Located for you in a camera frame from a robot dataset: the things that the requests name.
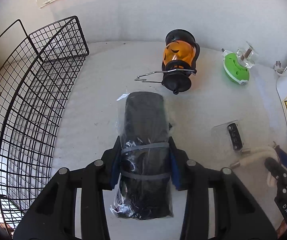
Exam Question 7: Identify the clear case with black part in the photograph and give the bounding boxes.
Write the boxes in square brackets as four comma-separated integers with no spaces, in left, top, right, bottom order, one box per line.
[211,120,245,154]

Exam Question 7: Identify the black wire basket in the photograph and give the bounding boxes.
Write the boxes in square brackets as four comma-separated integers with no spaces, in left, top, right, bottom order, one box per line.
[0,16,89,237]

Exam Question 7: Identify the black bundle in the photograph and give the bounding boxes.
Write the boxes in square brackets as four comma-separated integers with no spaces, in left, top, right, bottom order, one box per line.
[111,92,173,220]

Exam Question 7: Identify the right human hand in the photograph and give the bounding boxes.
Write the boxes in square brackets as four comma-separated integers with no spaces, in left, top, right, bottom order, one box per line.
[276,221,287,238]

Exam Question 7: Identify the white rope with black clip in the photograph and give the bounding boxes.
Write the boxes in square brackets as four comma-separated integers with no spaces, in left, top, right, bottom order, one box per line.
[229,141,284,188]

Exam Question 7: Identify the orange pumpkin lantern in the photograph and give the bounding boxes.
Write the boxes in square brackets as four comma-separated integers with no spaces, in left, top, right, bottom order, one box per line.
[135,29,200,95]

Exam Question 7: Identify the green round plug device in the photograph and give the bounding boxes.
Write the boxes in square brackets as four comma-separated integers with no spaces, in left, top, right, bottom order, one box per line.
[222,49,250,86]

